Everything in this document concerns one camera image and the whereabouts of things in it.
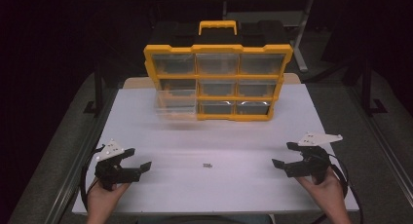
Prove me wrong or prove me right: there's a black metal stand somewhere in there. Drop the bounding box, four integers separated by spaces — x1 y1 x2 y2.
83 69 105 117
360 58 389 117

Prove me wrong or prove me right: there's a clear plastic drawer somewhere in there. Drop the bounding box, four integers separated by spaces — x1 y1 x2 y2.
155 89 199 121

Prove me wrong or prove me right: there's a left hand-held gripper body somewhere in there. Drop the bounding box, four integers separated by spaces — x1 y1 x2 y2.
94 138 141 191

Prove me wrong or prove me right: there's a grid of clear organizer bins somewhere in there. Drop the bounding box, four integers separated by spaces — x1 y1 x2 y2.
151 53 286 116

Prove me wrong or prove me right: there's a yellow black organizer case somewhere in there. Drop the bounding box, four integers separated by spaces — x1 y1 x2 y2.
143 19 294 122

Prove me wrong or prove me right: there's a person's right hand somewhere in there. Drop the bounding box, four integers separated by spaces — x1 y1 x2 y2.
295 167 347 215

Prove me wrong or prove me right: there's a person's left hand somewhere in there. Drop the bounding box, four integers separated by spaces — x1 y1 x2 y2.
87 181 131 217

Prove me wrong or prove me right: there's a grey metal rail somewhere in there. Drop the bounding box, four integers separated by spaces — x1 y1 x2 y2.
44 87 119 224
344 87 413 200

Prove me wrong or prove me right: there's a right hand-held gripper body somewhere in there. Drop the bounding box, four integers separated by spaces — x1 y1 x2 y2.
284 131 344 185

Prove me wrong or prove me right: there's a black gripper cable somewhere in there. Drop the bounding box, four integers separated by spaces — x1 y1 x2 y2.
80 144 105 212
311 153 365 224

